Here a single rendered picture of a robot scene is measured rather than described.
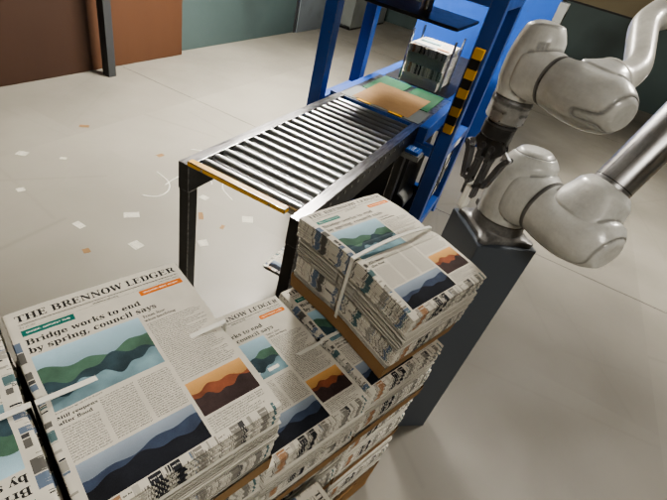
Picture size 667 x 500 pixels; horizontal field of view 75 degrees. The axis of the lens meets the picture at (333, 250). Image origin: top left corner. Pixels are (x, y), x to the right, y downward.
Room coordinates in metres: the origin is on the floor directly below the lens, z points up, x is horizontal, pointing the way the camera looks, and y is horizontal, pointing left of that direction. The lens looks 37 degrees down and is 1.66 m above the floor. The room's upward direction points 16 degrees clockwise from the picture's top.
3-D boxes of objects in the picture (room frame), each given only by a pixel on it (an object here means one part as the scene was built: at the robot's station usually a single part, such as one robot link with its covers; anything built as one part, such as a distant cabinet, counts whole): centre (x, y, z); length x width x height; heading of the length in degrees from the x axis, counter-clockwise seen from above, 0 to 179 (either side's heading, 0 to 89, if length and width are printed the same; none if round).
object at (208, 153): (2.04, 0.42, 0.74); 1.34 x 0.05 x 0.12; 162
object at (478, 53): (2.45, -0.43, 1.05); 0.05 x 0.05 x 0.45; 72
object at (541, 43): (1.03, -0.30, 1.50); 0.13 x 0.11 x 0.16; 36
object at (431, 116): (2.93, -0.13, 0.75); 0.70 x 0.65 x 0.10; 162
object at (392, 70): (4.01, -0.48, 0.75); 1.55 x 0.65 x 0.10; 162
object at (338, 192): (1.88, -0.05, 0.74); 1.34 x 0.05 x 0.12; 162
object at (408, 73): (3.47, -0.31, 0.93); 0.38 x 0.30 x 0.26; 162
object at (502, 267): (1.21, -0.46, 0.50); 0.20 x 0.20 x 1.00; 19
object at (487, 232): (1.23, -0.46, 1.03); 0.22 x 0.18 x 0.06; 19
